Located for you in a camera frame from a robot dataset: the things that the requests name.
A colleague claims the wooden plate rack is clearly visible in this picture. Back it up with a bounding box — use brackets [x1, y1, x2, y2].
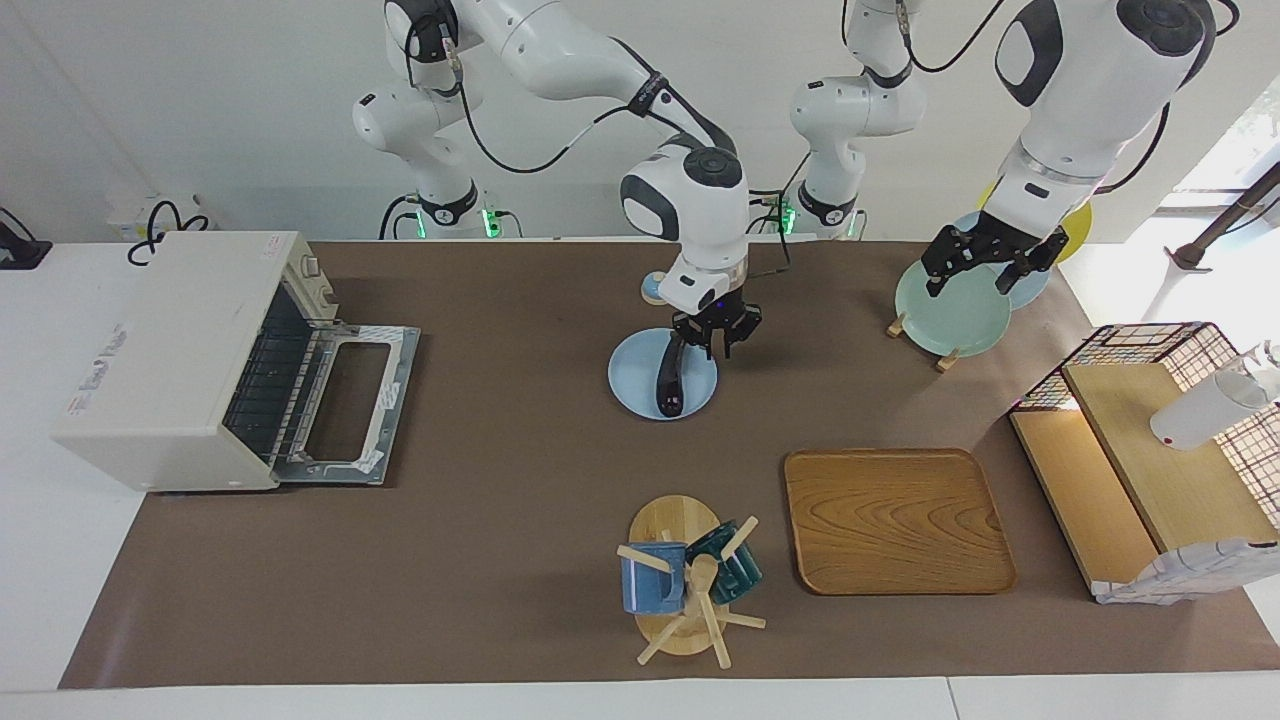
[886, 312, 963, 373]

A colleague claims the black tripod stand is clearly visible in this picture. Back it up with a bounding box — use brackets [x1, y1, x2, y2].
[1165, 160, 1280, 273]

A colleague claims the wooden shelf with wire basket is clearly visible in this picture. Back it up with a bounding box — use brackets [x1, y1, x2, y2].
[1008, 322, 1280, 605]

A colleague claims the dark purple eggplant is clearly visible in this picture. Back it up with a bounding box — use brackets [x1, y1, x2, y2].
[657, 335, 691, 419]

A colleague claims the marble patterned cloth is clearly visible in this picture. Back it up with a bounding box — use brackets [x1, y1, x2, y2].
[1095, 538, 1280, 606]

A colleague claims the blue mug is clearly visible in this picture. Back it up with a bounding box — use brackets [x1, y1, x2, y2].
[620, 541, 689, 616]

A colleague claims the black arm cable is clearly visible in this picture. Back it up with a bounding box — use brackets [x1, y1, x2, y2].
[405, 15, 736, 177]
[895, 0, 1007, 75]

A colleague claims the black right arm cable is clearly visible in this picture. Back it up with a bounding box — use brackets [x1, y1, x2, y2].
[405, 15, 736, 177]

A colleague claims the brown table mat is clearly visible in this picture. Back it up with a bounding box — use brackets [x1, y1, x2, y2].
[58, 240, 1280, 691]

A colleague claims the wooden serving tray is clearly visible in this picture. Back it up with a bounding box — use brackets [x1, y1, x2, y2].
[783, 448, 1018, 597]

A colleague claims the black clamp mount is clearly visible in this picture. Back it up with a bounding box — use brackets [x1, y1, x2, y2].
[0, 207, 53, 271]

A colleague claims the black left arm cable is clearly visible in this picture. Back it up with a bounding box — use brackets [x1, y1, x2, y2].
[895, 0, 1007, 75]

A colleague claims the pale green plate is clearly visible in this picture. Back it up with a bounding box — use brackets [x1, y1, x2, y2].
[895, 258, 1013, 358]

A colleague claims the large light blue plate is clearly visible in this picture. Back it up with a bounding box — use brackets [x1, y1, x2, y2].
[950, 210, 1054, 311]

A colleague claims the small light blue plate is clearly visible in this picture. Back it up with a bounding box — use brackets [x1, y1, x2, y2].
[608, 328, 719, 421]

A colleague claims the dark green mug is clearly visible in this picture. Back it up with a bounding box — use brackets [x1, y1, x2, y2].
[685, 520, 764, 606]

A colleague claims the black oven power cord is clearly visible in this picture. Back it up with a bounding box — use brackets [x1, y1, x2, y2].
[127, 200, 213, 267]

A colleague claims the glass oven door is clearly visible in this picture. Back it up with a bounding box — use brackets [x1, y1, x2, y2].
[275, 322, 421, 488]

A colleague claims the wooden mug tree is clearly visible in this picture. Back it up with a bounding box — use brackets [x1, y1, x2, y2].
[616, 495, 768, 670]

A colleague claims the cream toaster oven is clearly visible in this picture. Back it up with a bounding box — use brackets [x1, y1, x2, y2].
[52, 232, 421, 493]

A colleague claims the white cylindrical device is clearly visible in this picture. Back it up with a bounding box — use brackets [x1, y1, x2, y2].
[1149, 340, 1280, 452]

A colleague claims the yellow plate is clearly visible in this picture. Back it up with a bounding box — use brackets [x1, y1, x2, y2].
[978, 180, 1093, 266]

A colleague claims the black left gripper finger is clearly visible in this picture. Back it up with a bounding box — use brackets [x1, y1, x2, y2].
[994, 227, 1070, 293]
[919, 244, 959, 299]

